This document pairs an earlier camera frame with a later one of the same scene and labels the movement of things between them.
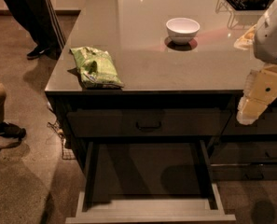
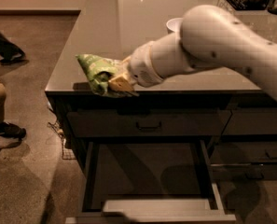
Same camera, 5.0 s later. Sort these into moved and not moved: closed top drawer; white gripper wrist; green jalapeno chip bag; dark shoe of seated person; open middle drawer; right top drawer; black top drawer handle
Moved: white gripper wrist; green jalapeno chip bag
Not moved: open middle drawer; closed top drawer; dark shoe of seated person; right top drawer; black top drawer handle
